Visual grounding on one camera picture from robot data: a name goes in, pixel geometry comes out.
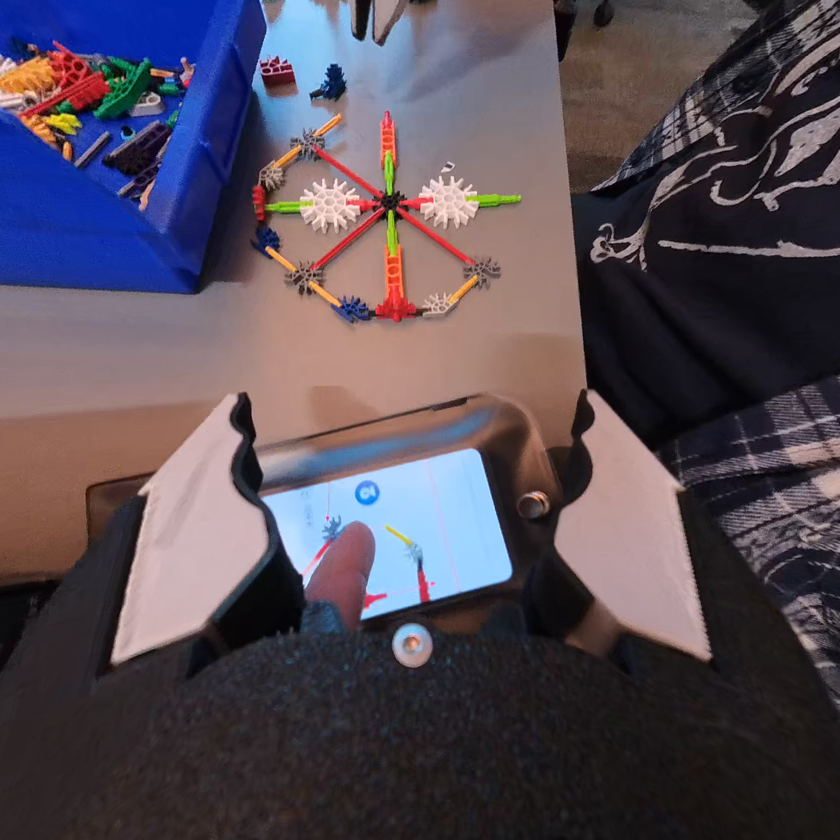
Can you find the colourful construction wheel model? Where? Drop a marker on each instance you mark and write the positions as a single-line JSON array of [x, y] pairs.
[[390, 200]]

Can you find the person in dark printed shirt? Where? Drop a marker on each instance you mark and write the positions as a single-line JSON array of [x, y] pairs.
[[754, 472]]

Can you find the pile of colourful construction pieces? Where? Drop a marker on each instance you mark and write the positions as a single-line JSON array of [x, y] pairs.
[[79, 85]]

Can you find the blue round connector piece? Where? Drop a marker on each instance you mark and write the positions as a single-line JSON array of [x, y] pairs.
[[331, 84]]

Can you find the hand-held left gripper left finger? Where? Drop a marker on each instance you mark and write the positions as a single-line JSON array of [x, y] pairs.
[[190, 538]]

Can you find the red fan-shaped connector piece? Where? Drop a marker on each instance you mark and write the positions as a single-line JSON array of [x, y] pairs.
[[277, 72]]

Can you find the smartphone in dark holder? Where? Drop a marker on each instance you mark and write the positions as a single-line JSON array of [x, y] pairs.
[[446, 525]]

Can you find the yellow plastic rod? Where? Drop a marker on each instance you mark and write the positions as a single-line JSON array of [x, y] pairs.
[[328, 126]]

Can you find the person's left hand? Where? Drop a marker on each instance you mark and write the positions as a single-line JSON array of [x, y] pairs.
[[344, 564]]

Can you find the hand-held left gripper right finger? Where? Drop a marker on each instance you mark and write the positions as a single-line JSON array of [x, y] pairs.
[[630, 544]]

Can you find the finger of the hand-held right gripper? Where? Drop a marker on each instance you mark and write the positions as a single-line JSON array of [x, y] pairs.
[[361, 18], [388, 14]]

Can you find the blue plastic bin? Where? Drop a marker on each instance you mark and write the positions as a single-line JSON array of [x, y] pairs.
[[98, 243]]

